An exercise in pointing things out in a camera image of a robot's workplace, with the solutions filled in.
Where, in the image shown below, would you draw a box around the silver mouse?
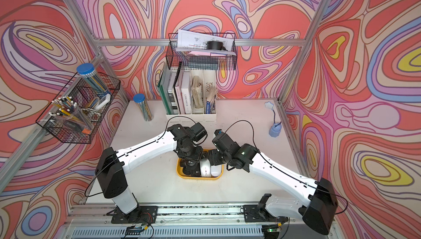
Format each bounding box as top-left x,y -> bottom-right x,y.
200,159 -> 212,178
210,165 -> 223,178

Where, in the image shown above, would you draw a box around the black mouse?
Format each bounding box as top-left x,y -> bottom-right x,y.
183,160 -> 201,177

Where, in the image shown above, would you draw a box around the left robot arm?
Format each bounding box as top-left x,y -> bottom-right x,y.
95,122 -> 208,223

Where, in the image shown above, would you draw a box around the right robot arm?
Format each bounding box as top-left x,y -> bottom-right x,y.
209,129 -> 338,235

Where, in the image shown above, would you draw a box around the yellow plastic storage tray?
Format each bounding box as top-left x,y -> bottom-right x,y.
176,150 -> 224,181

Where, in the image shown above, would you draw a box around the white file organizer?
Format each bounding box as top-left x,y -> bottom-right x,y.
166,67 -> 217,124

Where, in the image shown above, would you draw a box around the white book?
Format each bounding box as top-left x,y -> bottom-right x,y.
181,71 -> 192,114

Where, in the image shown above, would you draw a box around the small blue desk lamp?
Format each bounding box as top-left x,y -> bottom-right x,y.
264,102 -> 282,138

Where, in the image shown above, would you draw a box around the green book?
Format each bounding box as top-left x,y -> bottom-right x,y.
158,64 -> 173,115

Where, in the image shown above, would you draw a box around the blue lid pencil tube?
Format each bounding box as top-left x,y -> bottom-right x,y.
133,93 -> 153,121

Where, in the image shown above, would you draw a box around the white paper sheets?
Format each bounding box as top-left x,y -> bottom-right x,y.
175,29 -> 237,56

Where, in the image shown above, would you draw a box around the black tape roll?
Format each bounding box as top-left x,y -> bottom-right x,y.
206,40 -> 226,51

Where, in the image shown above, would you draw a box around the blue lid tube in basket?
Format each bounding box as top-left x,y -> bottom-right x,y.
76,63 -> 110,98

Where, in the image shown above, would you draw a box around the clear pen cup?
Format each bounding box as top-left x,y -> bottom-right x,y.
49,96 -> 94,135

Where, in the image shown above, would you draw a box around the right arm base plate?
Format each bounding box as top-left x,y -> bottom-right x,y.
240,205 -> 289,224

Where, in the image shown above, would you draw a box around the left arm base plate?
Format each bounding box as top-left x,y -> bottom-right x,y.
106,206 -> 159,224

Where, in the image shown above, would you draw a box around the black wire basket back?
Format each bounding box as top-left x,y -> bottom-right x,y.
166,30 -> 237,70

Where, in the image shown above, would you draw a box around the black wire basket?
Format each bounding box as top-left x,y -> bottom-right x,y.
36,73 -> 121,144
166,30 -> 237,70

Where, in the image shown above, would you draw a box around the black wire basket left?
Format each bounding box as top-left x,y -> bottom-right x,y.
36,73 -> 121,144

